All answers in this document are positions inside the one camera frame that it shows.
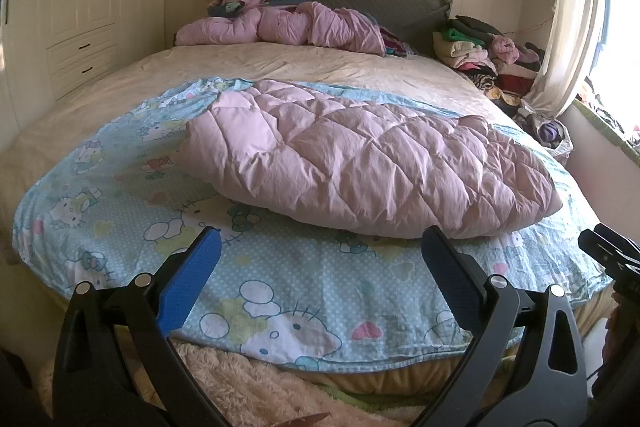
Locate bag of clothes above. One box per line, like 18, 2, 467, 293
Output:
515, 99, 574, 164

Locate pink quilted jacket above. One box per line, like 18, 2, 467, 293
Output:
177, 79, 564, 240

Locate fluffy beige rug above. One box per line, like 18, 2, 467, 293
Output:
37, 338, 427, 427

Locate bed with beige mattress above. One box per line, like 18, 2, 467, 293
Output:
0, 42, 517, 260

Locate window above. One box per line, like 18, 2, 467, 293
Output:
575, 0, 640, 150

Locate cartoon printed blue blanket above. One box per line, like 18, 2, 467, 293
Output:
12, 77, 617, 370

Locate crumpled pink padded coat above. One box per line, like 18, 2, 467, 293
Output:
174, 0, 387, 56

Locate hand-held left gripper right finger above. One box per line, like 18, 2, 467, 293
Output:
415, 225, 588, 427

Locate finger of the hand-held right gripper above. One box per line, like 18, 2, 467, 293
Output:
578, 229, 640, 303
594, 223, 640, 260

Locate striped colourful clothes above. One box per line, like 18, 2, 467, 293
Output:
377, 24, 420, 58

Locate cream wardrobe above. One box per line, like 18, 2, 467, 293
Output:
0, 0, 174, 150

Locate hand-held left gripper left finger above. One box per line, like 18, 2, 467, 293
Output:
52, 227, 231, 427

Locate pile of folded clothes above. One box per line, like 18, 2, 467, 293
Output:
431, 15, 547, 104

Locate cream curtain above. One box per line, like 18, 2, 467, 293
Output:
524, 0, 609, 124

